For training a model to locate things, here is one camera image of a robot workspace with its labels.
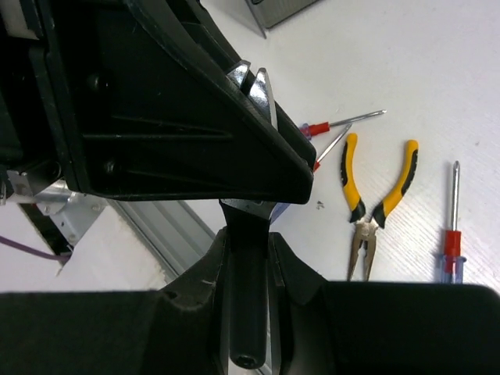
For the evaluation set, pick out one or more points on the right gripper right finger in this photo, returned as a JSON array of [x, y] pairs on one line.
[[336, 327]]

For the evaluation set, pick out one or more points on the clear plastic drawer organizer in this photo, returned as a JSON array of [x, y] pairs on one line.
[[269, 13]]

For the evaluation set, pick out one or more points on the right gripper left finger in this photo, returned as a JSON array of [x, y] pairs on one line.
[[174, 330]]

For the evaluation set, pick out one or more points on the blue screwdriver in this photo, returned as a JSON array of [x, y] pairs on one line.
[[329, 148], [312, 130], [452, 260]]

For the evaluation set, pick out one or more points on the black handled adjustable wrench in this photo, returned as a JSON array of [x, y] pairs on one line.
[[248, 224]]

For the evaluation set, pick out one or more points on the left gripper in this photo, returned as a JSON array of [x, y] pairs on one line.
[[34, 147]]

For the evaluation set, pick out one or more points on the aluminium front rail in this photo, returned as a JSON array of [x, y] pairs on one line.
[[171, 231]]

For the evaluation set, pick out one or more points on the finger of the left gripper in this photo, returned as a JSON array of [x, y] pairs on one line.
[[147, 111]]

